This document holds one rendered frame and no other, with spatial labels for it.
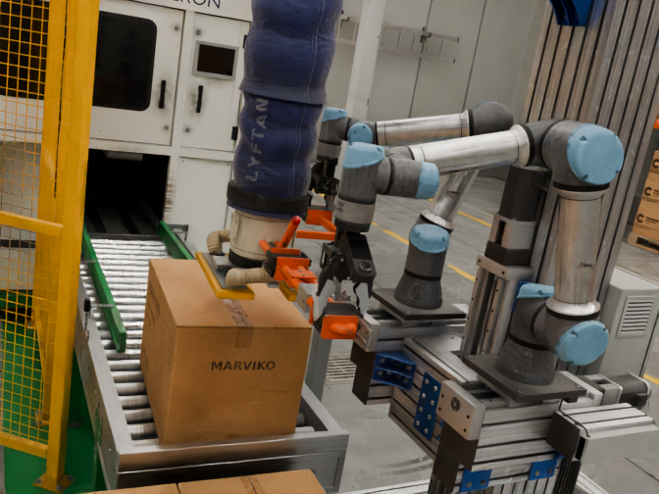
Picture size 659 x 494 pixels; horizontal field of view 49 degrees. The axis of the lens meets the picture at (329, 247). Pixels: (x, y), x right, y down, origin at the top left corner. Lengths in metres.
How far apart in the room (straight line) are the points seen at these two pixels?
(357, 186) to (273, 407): 1.01
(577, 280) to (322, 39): 0.84
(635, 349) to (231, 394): 1.20
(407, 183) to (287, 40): 0.59
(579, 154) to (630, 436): 0.78
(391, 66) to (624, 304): 10.39
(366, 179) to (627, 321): 1.10
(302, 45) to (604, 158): 0.76
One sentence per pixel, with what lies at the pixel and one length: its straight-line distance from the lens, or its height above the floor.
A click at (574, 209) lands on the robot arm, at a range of 1.60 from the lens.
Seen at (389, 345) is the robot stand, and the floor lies 0.92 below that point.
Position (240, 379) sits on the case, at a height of 0.78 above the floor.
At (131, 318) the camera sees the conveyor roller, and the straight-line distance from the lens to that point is 3.13.
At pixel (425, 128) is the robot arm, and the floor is 1.56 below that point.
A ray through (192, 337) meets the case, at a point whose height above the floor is 0.91.
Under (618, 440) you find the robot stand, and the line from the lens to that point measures 1.96.
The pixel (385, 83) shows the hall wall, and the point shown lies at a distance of 12.32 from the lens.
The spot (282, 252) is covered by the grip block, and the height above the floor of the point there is 1.23.
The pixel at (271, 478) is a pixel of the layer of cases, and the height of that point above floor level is 0.54.
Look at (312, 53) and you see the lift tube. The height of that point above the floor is 1.72.
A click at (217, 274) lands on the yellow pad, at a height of 1.11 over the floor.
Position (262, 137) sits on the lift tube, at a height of 1.49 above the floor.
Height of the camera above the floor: 1.73
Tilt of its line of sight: 15 degrees down
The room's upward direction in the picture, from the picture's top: 10 degrees clockwise
